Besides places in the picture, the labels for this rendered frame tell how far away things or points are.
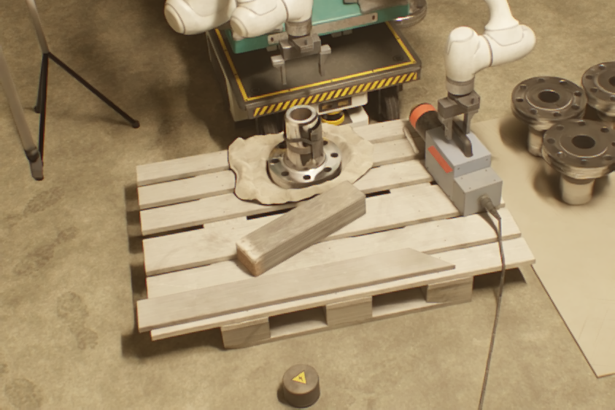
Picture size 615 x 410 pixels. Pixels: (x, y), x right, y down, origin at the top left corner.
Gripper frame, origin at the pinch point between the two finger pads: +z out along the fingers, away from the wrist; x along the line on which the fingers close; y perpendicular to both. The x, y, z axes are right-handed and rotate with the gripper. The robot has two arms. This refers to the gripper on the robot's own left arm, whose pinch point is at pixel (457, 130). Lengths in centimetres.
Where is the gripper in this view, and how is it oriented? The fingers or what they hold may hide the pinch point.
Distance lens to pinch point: 315.7
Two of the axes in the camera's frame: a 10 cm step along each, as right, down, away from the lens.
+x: -9.2, 2.9, -2.5
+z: 0.5, 7.5, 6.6
